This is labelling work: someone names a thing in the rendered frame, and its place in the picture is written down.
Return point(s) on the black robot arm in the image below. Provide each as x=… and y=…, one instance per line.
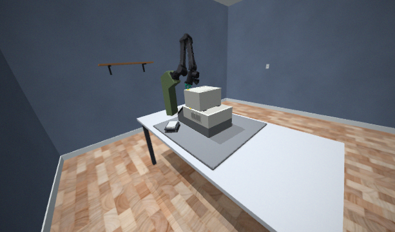
x=186, y=40

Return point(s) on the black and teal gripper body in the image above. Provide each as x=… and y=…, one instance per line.
x=188, y=81

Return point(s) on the white thermal cycler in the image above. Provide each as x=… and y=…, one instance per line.
x=204, y=112

